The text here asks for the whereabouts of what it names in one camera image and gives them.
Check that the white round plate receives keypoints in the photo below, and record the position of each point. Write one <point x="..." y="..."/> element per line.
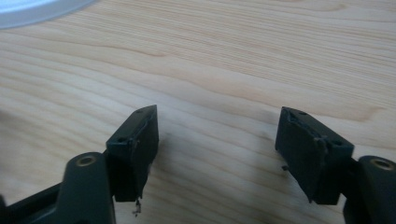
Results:
<point x="28" y="11"/>

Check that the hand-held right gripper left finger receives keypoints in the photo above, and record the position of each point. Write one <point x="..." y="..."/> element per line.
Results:
<point x="134" y="155"/>

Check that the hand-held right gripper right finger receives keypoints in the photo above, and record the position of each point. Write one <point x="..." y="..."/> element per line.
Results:
<point x="314" y="158"/>

